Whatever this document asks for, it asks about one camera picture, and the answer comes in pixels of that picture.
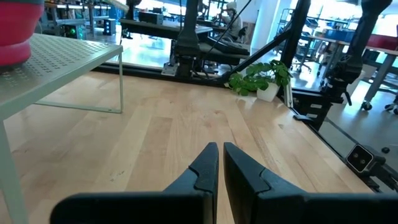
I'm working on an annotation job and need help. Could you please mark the table-level camera box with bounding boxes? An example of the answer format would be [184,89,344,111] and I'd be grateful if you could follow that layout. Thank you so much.
[345,143,374,174]

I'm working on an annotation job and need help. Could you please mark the person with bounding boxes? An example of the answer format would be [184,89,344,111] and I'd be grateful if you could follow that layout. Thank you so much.
[219,1,244,41]

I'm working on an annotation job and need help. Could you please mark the green perforated metal shelf riser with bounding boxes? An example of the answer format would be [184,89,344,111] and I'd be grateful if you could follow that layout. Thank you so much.
[0,33,124,224]

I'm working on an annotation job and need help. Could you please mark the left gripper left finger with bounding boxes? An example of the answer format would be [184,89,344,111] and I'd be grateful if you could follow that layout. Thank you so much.
[49,142,220,224]

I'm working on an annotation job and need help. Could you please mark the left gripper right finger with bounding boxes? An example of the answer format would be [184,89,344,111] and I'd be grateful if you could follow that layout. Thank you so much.
[223,142,398,224]

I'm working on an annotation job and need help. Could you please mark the wooden work table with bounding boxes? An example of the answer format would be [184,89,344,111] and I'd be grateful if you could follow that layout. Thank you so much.
[306,33,398,111]

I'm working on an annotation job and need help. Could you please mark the red collapsible bowl grey rim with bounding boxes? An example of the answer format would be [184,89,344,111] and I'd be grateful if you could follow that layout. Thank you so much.
[0,0,45,68]

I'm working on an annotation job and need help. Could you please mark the black desk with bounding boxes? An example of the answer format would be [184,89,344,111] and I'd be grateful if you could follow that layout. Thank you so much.
[119,11,214,40]

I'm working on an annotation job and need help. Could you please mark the green potted plant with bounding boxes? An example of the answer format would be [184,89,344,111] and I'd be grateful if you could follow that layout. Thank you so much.
[224,59,293,103]

